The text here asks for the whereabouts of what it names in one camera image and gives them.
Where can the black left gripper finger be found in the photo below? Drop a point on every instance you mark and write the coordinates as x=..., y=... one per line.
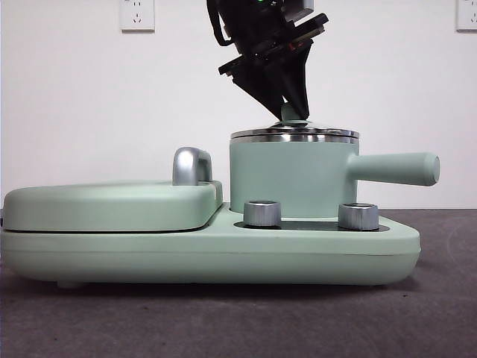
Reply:
x=298, y=82
x=261, y=85

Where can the glass lid with green knob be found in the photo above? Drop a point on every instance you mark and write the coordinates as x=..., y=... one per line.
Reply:
x=261, y=132

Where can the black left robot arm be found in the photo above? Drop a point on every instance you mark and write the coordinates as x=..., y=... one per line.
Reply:
x=253, y=18

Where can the silver control knob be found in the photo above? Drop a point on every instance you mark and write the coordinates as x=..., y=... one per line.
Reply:
x=262, y=214
x=358, y=216

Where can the mint green griddle cover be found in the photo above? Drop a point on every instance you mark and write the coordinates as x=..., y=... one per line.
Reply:
x=104, y=209

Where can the mint green breakfast maker base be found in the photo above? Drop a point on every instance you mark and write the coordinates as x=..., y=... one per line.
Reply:
x=93, y=257

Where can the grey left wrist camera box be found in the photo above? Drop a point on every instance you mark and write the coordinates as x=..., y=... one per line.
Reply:
x=302, y=7

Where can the white wall socket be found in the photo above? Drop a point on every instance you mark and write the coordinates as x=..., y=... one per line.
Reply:
x=137, y=15
x=467, y=15

